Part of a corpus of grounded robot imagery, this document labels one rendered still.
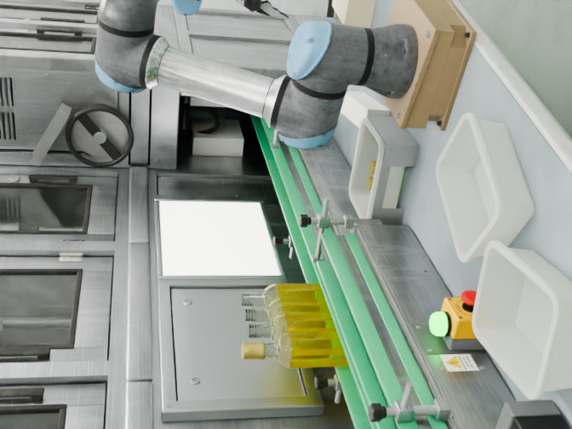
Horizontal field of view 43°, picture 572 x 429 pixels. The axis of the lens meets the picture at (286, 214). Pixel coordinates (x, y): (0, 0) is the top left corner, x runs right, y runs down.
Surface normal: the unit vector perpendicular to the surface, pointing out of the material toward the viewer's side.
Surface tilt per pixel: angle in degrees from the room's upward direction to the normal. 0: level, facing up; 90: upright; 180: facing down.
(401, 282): 90
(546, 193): 0
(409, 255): 90
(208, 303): 90
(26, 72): 90
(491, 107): 0
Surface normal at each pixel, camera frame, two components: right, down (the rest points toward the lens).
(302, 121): -0.23, 0.55
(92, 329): 0.11, -0.86
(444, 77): 0.15, 0.63
